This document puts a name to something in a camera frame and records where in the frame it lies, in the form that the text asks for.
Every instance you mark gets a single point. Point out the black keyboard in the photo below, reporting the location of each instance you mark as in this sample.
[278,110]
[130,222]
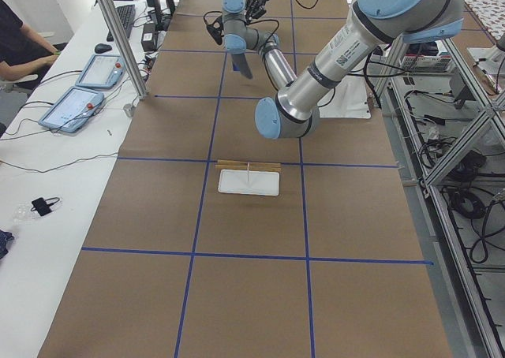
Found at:
[126,16]

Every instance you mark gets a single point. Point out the clear plastic bag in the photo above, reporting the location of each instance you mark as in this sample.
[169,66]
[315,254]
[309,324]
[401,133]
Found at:
[25,212]

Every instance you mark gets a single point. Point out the black computer mouse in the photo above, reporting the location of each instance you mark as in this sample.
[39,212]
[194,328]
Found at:
[102,48]

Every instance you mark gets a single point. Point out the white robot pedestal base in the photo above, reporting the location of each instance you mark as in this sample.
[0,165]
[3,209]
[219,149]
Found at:
[348,100]

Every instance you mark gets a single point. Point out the white towel rack with wooden bars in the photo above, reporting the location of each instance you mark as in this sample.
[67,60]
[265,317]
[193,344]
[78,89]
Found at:
[248,178]

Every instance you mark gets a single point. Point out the aluminium frame rail right side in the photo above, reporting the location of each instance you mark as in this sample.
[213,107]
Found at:
[445,118]

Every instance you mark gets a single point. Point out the far blue teach pendant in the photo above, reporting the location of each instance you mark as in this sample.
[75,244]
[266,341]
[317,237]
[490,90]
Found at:
[102,71]

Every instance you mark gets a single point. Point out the dark blue cloth at edge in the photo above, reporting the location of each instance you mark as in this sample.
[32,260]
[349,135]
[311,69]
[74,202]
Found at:
[5,238]

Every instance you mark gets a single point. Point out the seated person in black shirt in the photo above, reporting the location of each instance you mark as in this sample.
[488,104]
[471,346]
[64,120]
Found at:
[23,50]

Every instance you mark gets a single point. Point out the black power adapter box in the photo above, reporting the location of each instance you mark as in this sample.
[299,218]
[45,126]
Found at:
[149,39]

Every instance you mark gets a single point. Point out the aluminium frame post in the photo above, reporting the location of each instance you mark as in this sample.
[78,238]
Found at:
[114,24]

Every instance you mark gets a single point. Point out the small black device with cable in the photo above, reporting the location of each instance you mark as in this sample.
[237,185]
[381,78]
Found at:
[44,206]

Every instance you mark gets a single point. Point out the blue teach pendant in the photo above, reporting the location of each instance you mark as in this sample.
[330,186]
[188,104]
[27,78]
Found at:
[73,110]
[102,71]

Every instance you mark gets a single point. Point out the blue-grey microfibre towel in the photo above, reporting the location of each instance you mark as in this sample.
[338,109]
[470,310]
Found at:
[241,64]

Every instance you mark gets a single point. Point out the near blue teach pendant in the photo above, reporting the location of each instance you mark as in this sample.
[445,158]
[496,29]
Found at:
[73,110]

